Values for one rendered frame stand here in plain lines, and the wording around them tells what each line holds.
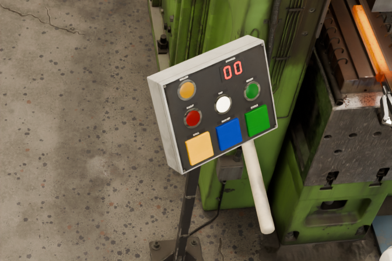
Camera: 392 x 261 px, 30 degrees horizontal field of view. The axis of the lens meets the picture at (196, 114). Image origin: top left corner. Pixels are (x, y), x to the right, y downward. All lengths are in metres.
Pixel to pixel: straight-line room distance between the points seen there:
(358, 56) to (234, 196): 0.93
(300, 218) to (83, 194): 0.91
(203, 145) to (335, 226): 1.12
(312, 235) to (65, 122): 1.20
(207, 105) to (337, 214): 1.16
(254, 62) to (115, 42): 1.69
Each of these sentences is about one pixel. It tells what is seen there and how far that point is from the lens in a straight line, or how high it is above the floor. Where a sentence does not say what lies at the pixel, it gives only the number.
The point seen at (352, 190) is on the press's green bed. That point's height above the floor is 0.41.
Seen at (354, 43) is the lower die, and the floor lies 0.99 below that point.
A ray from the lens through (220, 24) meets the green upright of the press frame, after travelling 2.76.
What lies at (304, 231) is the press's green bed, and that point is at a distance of 2.99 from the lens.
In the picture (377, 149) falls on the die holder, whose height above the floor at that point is 0.67.
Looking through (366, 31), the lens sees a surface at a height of 1.01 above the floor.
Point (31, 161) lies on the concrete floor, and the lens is 3.22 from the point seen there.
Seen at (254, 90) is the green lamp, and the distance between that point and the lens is 2.07.
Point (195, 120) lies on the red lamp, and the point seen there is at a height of 1.08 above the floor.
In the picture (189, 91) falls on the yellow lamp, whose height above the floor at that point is 1.16.
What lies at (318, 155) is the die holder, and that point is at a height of 0.66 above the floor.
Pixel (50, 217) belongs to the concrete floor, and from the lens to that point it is 3.07.
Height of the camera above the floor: 2.64
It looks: 51 degrees down
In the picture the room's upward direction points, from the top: 9 degrees clockwise
